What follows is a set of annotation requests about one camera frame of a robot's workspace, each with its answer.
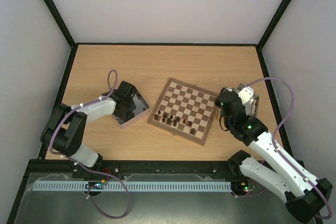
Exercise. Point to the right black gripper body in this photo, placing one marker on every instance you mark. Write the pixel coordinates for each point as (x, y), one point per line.
(220, 109)

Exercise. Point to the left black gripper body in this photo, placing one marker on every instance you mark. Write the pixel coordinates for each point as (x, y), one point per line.
(130, 105)

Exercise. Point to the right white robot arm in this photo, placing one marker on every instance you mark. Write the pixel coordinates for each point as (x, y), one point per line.
(303, 193)

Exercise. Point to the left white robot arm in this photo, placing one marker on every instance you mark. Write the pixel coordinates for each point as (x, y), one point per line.
(64, 130)

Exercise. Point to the pile of dark chess pieces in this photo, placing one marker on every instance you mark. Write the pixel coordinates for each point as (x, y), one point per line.
(130, 107)

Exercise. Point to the wooden chess board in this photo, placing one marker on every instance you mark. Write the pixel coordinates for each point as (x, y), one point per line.
(190, 103)

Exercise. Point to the pink tin tray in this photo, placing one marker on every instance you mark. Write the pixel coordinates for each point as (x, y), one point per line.
(132, 121)

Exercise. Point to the gold tin tray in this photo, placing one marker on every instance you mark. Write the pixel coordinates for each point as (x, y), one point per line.
(251, 106)

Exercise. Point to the light blue cable duct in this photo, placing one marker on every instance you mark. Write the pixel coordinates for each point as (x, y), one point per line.
(221, 187)

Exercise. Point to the black frame rail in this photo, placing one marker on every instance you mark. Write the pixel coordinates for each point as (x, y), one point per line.
(120, 169)

